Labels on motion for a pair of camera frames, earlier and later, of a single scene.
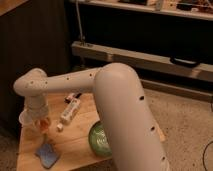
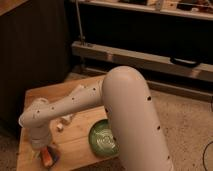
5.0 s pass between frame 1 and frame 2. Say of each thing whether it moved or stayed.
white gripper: moved
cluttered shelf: stayed
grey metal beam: stayed
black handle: stayed
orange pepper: moved
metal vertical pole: stayed
